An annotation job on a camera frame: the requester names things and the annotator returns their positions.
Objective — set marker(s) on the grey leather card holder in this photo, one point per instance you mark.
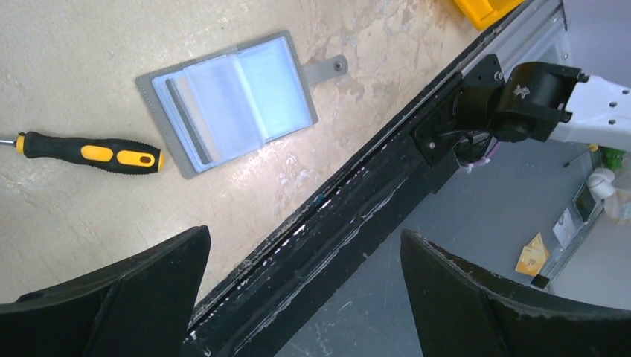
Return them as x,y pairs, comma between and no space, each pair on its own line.
241,98

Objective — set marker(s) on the black yellow handled screwdriver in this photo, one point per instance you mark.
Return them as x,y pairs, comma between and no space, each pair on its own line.
113,155

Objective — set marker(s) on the aluminium frame profile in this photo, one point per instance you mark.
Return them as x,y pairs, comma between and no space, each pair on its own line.
534,31

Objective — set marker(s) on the dark card with numbers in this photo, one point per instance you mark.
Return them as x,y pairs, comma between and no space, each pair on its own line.
190,126

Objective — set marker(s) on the yellow plastic bin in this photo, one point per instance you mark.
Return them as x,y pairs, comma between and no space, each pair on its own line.
484,13

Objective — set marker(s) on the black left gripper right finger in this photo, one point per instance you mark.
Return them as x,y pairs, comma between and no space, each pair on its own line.
463,309

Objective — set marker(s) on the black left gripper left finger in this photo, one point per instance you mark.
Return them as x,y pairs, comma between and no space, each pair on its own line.
139,306

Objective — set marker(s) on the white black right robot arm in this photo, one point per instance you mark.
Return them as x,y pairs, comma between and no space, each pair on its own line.
542,101

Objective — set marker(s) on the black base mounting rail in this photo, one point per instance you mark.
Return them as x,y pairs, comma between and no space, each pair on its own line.
344,223

